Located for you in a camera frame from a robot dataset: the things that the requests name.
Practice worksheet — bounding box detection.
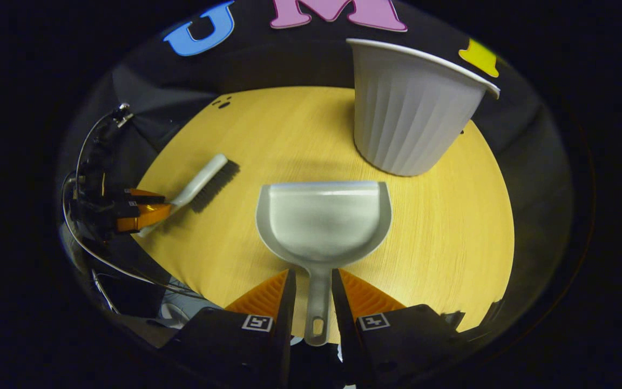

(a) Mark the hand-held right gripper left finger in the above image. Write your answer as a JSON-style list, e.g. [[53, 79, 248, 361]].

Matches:
[[163, 269, 297, 389]]

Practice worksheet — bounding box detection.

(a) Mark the white ribbed garbage bin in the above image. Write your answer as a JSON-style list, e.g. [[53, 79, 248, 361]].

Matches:
[[346, 38, 501, 177]]

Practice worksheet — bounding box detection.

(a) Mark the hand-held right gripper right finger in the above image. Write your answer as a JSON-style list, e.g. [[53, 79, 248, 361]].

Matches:
[[332, 268, 465, 389]]

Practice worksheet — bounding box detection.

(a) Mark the black backdrop cloth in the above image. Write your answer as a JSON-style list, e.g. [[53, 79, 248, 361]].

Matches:
[[57, 0, 572, 330]]

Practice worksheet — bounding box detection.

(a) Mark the small grey broom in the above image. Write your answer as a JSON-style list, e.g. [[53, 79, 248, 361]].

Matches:
[[137, 153, 240, 238]]

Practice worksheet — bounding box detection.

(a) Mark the white object on floor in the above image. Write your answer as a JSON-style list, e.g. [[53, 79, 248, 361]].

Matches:
[[160, 303, 193, 325]]

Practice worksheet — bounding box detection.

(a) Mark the thin gripper cable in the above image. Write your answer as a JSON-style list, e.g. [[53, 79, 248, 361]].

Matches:
[[60, 173, 212, 301]]

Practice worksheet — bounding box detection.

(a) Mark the grey plastic dustpan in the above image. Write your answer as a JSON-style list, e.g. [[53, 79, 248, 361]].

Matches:
[[255, 180, 393, 346]]

